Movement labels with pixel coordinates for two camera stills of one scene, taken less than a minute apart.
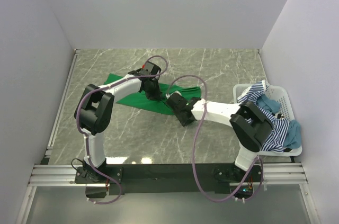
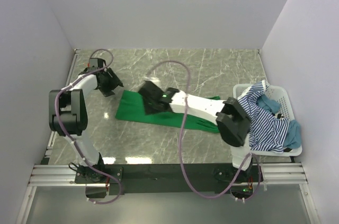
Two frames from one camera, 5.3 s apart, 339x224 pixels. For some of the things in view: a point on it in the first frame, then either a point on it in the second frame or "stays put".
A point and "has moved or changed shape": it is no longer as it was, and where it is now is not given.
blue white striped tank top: (275, 141) stays put
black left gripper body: (154, 91) to (110, 81)
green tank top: (161, 105) has moved or changed shape
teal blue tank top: (293, 139) stays put
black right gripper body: (184, 122) to (150, 108)
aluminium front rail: (273, 174) stays put
